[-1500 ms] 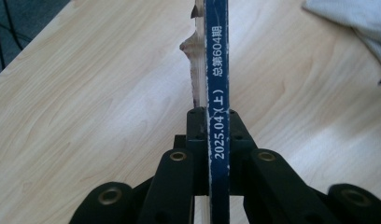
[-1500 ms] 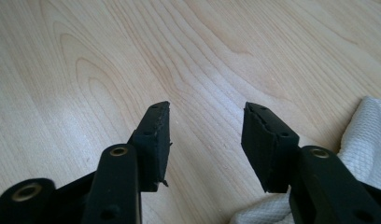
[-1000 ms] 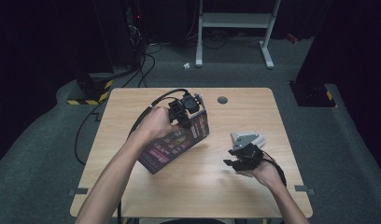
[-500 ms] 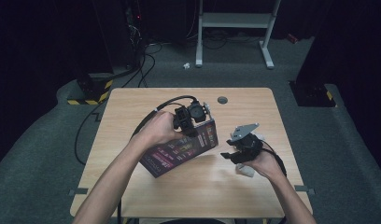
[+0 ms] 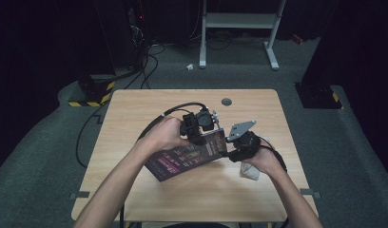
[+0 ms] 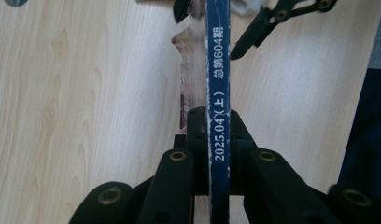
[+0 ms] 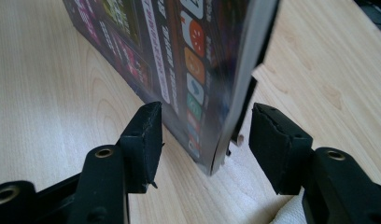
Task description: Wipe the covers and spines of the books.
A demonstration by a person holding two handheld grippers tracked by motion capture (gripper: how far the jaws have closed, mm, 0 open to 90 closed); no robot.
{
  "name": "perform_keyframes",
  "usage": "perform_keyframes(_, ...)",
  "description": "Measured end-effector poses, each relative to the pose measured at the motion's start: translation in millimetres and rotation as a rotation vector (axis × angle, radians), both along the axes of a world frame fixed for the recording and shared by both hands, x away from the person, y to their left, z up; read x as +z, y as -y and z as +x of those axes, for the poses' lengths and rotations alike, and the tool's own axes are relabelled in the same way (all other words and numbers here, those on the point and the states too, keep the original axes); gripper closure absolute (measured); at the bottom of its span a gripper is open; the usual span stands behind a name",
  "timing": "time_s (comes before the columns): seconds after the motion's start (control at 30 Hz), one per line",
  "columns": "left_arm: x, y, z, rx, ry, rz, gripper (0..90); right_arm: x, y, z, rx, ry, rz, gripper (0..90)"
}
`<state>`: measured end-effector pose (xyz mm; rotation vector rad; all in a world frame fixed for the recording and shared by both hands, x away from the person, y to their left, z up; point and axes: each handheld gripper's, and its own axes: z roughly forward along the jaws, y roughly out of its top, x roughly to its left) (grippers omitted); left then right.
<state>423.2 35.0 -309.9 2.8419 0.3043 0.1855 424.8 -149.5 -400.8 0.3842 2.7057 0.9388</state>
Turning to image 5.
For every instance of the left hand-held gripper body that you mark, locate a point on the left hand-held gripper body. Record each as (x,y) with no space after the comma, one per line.
(198,122)

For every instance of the white metal stand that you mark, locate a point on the white metal stand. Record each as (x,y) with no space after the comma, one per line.
(239,20)

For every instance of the person's left hand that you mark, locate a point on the person's left hand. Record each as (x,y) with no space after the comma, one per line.
(165,134)

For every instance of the dark equipment rack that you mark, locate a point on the dark equipment rack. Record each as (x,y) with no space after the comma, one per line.
(136,31)

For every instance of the grey cleaning cloth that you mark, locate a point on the grey cleaning cloth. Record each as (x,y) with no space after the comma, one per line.
(249,171)

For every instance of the black stand base yellow stripes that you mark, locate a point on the black stand base yellow stripes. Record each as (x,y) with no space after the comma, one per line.
(319,96)
(93,91)

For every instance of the person's right hand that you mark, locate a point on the person's right hand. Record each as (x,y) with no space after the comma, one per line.
(266,161)

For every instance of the grey round table grommet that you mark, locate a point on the grey round table grommet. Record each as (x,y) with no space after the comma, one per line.
(226,102)

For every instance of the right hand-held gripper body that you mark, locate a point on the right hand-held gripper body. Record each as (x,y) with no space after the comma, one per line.
(246,141)

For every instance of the red cover magazine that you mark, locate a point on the red cover magazine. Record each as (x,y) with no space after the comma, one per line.
(182,158)

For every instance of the crumpled white paper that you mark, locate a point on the crumpled white paper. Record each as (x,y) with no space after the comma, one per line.
(190,66)

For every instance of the small red object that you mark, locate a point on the small red object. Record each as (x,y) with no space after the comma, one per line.
(297,39)

